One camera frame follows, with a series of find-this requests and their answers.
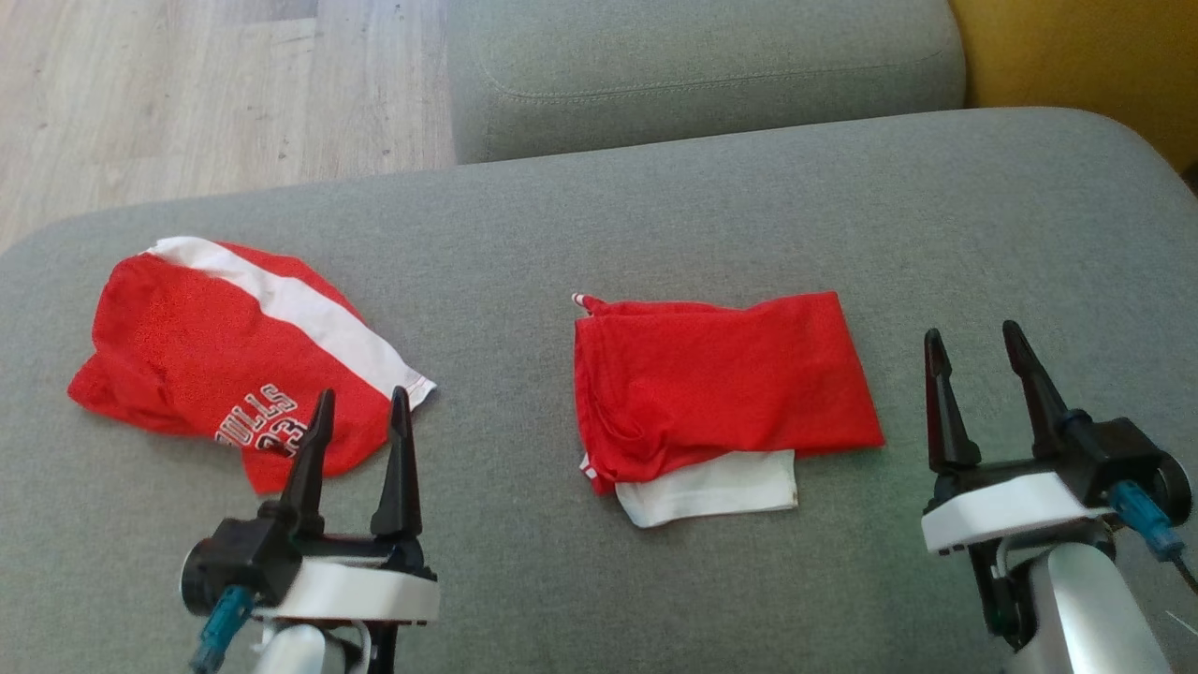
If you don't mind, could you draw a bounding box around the red Bulls shorts white stripe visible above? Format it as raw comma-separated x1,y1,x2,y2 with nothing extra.
67,236,438,496

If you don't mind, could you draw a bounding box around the red Bulls 23 jersey shirt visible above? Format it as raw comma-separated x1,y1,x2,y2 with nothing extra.
572,291,886,529

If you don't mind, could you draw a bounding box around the black cable blue plug left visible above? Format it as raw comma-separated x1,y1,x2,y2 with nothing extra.
189,584,256,674

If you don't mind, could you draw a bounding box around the black cable blue plug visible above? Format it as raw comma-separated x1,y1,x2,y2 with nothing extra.
189,584,256,674
1108,479,1198,597

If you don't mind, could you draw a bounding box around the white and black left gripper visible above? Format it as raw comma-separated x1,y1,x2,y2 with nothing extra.
251,385,442,626

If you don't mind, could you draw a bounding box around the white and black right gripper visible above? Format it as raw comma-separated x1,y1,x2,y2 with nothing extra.
921,320,1117,556

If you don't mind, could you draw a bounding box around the black cable blue plug right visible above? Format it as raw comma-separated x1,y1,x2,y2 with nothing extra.
1108,479,1198,597

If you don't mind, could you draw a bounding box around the yellow sofa backrest cushion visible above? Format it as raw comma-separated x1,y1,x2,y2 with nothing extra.
947,0,1198,181

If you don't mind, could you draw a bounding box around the grey sofa seat cushion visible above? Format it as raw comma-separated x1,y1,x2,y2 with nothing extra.
446,0,968,168

